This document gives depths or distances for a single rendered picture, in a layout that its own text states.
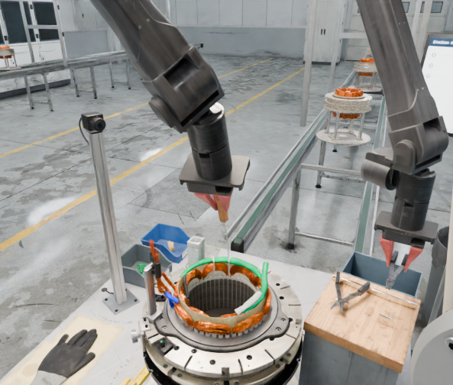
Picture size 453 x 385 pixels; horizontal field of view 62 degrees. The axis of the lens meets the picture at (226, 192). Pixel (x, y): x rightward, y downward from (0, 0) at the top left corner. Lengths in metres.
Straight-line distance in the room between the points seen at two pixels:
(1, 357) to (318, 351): 1.89
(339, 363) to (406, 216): 0.33
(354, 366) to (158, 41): 0.68
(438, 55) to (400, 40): 0.89
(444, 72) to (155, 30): 1.24
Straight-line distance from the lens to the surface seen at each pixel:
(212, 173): 0.56
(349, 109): 2.76
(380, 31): 0.70
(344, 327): 0.83
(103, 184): 1.08
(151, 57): 0.46
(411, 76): 0.69
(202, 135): 0.52
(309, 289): 1.35
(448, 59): 1.57
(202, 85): 0.47
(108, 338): 1.22
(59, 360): 1.18
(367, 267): 1.07
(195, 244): 0.81
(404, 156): 0.68
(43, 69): 7.61
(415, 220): 0.74
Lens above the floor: 1.63
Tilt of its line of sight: 26 degrees down
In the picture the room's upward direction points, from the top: straight up
